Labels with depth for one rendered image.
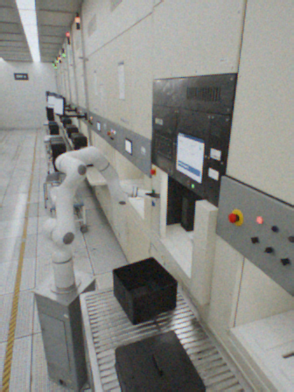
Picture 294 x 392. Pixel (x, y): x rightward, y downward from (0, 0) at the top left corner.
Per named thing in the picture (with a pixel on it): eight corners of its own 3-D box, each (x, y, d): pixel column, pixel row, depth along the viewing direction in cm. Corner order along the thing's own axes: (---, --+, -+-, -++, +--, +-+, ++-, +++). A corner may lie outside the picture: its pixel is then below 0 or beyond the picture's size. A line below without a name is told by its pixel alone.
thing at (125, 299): (152, 278, 177) (152, 255, 171) (177, 306, 155) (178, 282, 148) (112, 293, 164) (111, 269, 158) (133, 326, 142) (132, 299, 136)
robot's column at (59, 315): (46, 378, 195) (31, 290, 167) (73, 346, 218) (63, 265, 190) (79, 396, 184) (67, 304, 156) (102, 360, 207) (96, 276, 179)
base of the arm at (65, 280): (42, 288, 169) (38, 262, 162) (64, 270, 185) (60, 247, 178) (66, 297, 161) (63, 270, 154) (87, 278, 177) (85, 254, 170)
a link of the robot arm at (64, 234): (61, 238, 168) (76, 248, 158) (43, 239, 159) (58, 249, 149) (76, 157, 161) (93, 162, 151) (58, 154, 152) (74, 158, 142)
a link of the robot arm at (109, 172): (107, 176, 161) (130, 205, 183) (109, 157, 171) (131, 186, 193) (94, 180, 164) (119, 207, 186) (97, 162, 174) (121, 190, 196)
